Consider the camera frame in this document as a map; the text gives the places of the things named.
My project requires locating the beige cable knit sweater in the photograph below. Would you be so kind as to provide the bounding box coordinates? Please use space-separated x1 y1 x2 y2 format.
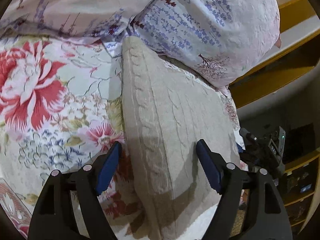
122 37 240 239

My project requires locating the wooden shelf unit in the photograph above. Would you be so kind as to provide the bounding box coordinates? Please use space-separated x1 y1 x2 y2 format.
230 0 319 235

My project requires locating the white floral bedsheet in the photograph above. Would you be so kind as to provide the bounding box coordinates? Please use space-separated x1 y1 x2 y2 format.
1 36 244 239

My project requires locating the lavender floral pillow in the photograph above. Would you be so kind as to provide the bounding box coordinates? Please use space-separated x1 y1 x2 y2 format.
125 0 282 90

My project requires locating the pink striped pillow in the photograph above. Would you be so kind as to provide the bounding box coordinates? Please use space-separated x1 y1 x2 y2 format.
1 0 152 38

